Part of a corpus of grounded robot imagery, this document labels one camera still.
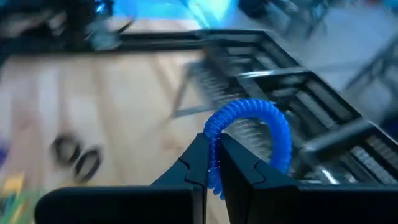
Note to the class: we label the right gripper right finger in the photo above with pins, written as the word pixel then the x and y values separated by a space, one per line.
pixel 280 205

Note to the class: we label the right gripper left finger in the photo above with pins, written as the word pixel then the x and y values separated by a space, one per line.
pixel 140 205

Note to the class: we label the black spiral wrist coil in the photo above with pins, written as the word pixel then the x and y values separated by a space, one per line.
pixel 79 168
pixel 56 151

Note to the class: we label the yellow green crayon box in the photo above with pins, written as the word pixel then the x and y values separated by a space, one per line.
pixel 14 199

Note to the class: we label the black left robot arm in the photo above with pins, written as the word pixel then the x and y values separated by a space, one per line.
pixel 74 21

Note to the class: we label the black plastic mesh basket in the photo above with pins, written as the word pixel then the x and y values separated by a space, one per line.
pixel 255 40
pixel 311 90
pixel 373 155

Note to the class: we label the black mesh organizer rack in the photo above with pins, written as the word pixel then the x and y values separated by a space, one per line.
pixel 211 84

